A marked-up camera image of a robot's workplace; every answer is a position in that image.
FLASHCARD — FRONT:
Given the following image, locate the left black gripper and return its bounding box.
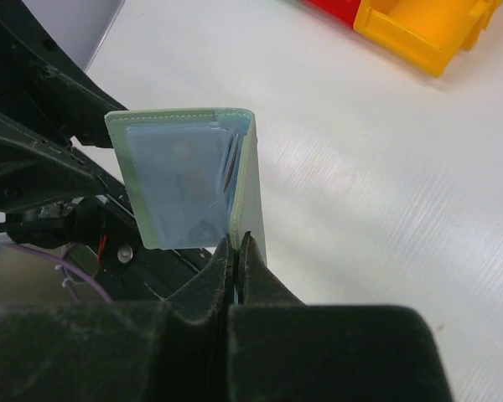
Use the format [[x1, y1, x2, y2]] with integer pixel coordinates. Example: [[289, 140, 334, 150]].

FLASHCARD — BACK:
[[0, 114, 106, 249]]

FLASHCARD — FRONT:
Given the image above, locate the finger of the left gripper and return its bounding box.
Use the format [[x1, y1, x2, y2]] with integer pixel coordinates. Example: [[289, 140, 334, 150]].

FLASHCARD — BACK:
[[0, 1, 124, 148]]

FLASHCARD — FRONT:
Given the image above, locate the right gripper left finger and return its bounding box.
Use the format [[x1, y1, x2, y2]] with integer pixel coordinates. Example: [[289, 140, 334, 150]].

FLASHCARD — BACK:
[[0, 240, 234, 401]]

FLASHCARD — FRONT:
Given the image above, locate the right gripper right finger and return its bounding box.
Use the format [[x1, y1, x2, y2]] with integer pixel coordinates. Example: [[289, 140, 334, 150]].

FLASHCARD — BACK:
[[226, 234, 454, 401]]

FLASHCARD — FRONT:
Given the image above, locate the green leather card holder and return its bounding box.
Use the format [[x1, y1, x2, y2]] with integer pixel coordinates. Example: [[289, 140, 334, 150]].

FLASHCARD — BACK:
[[104, 108, 267, 256]]

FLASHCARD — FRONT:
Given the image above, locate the red plastic bin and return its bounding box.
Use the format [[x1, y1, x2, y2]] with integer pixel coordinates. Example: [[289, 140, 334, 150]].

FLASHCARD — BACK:
[[303, 0, 361, 28]]

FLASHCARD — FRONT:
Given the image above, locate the yellow plastic bin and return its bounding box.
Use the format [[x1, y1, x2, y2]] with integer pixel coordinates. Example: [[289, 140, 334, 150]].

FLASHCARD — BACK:
[[354, 0, 502, 77]]

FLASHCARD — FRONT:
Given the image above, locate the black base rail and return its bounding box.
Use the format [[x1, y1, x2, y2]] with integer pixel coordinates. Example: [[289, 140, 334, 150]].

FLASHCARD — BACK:
[[67, 174, 212, 302]]

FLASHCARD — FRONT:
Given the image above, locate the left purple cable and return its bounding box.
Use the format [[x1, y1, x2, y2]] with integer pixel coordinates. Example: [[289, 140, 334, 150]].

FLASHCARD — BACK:
[[12, 245, 114, 303]]

